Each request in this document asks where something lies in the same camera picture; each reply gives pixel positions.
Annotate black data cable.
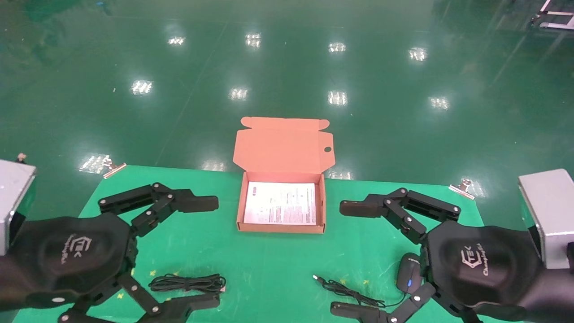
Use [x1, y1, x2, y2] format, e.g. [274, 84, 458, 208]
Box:
[148, 274, 227, 295]

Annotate black wired mouse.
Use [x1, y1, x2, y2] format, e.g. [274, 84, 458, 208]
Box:
[313, 252, 425, 310]

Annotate white printed paper sheet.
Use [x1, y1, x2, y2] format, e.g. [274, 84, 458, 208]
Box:
[244, 182, 317, 225]

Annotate green table mat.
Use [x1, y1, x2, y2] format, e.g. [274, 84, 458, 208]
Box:
[13, 165, 523, 323]

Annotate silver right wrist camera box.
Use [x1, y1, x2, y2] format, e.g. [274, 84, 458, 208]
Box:
[518, 169, 574, 270]

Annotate brown cardboard box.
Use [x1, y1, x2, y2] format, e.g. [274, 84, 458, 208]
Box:
[233, 116, 336, 234]

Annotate white metal frame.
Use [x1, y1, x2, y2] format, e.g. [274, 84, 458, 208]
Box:
[531, 0, 574, 31]

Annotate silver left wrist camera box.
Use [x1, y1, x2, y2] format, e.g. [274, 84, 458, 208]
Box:
[0, 159, 37, 256]

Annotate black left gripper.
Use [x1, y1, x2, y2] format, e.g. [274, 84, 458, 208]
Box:
[0, 214, 221, 323]

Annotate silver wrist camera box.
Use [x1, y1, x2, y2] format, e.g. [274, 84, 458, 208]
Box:
[0, 159, 37, 256]
[518, 169, 574, 270]

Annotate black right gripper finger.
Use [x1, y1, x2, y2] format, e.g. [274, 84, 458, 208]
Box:
[330, 282, 484, 323]
[339, 188, 461, 245]

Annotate metal binder clip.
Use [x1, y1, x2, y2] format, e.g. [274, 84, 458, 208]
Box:
[102, 157, 127, 179]
[448, 179, 476, 201]

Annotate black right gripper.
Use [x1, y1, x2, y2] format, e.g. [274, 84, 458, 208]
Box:
[422, 220, 574, 323]

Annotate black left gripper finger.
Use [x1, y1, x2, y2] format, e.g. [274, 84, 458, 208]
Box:
[98, 183, 219, 238]

